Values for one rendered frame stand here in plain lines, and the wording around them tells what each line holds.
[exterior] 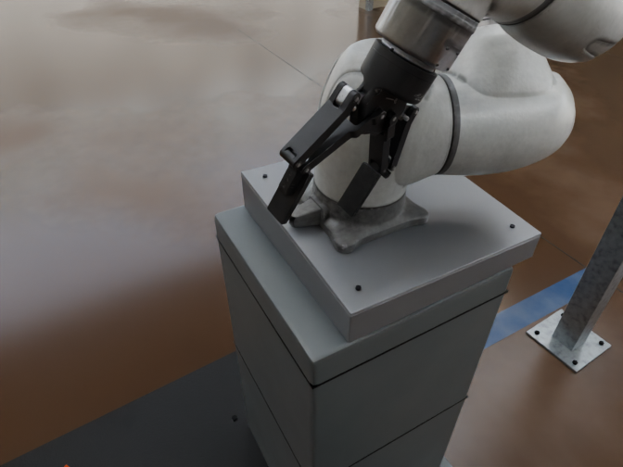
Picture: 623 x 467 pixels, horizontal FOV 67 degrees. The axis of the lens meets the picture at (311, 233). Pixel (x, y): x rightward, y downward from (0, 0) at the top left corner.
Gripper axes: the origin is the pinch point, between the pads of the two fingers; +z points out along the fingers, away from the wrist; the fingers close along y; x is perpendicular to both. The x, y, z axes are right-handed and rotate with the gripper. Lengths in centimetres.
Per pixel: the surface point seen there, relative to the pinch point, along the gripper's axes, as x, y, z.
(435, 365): -19.1, 32.9, 24.1
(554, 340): -31, 132, 43
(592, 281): -26, 120, 16
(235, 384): 23, 50, 95
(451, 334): -17.8, 31.7, 16.5
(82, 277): 103, 39, 122
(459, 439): -32, 83, 67
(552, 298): -20, 151, 38
